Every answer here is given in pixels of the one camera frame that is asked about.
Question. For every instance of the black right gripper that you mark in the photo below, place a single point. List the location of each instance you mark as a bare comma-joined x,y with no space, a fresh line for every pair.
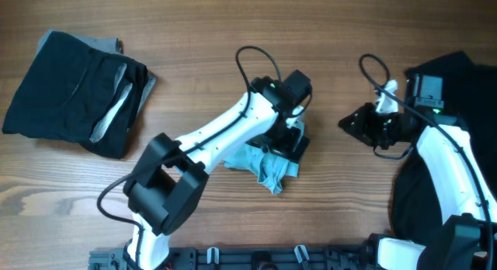
360,127

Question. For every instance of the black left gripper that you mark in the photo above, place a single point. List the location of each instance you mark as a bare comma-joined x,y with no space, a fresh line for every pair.
287,147

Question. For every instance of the light blue t-shirt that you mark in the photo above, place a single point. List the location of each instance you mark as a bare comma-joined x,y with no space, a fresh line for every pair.
270,169

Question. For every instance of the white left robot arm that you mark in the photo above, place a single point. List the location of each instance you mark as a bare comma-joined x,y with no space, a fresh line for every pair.
263,130

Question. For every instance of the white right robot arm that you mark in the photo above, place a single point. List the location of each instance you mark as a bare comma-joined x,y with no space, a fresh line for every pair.
466,237

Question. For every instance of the folded dark clothes stack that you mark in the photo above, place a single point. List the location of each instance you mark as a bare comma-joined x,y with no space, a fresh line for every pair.
81,90

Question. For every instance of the black garment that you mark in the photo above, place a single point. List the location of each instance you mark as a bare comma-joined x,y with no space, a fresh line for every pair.
469,91

